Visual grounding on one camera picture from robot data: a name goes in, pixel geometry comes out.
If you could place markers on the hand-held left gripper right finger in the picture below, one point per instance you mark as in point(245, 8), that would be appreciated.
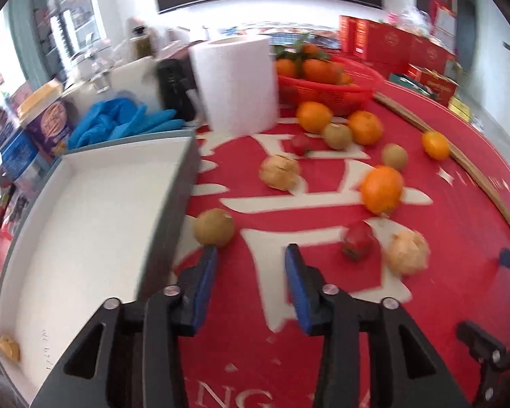
point(295, 289)

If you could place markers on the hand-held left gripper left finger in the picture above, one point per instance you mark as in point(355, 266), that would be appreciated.
point(206, 280)

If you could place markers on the brown kiwi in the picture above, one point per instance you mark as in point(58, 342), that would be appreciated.
point(394, 156)
point(214, 227)
point(338, 136)

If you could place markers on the tan walnut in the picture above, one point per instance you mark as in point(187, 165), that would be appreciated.
point(408, 251)
point(9, 347)
point(279, 172)

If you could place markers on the white cardboard tray box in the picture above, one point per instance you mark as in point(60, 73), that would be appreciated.
point(89, 238)

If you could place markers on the large orange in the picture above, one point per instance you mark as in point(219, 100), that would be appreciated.
point(381, 190)

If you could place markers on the small red tomato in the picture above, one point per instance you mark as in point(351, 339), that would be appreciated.
point(299, 143)

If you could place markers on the red printed tablecloth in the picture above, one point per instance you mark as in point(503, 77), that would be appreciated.
point(450, 229)

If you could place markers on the yellow box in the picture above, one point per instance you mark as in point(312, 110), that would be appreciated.
point(463, 108)

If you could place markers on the blue rubber gloves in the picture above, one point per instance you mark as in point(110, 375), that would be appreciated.
point(123, 121)

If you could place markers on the black box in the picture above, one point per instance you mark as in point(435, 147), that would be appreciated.
point(176, 89)

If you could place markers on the red gift box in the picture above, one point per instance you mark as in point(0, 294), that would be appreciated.
point(431, 53)
point(433, 83)
point(352, 36)
point(389, 42)

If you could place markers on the white paper towel roll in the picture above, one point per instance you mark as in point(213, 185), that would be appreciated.
point(238, 85)

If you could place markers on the red plastic basket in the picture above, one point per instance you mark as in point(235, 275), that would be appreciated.
point(323, 91)

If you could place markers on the green box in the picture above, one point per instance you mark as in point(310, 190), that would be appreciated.
point(410, 81)

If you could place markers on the white basin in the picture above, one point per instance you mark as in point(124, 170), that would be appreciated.
point(127, 78)

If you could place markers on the purple cup yellow lid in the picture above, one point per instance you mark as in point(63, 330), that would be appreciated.
point(51, 121)

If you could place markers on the pile of leafy tangerines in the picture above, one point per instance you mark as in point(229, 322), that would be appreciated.
point(314, 66)

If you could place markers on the metal faucet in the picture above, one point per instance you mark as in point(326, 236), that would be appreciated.
point(97, 68)

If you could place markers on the glass jar dark lid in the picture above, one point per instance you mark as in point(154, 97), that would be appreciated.
point(142, 42)

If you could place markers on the grey door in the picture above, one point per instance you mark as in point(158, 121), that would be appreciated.
point(465, 17)

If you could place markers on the clear plastic bag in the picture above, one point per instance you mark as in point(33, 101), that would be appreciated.
point(412, 19)

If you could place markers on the glass display cabinet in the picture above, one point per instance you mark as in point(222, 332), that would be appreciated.
point(63, 12)

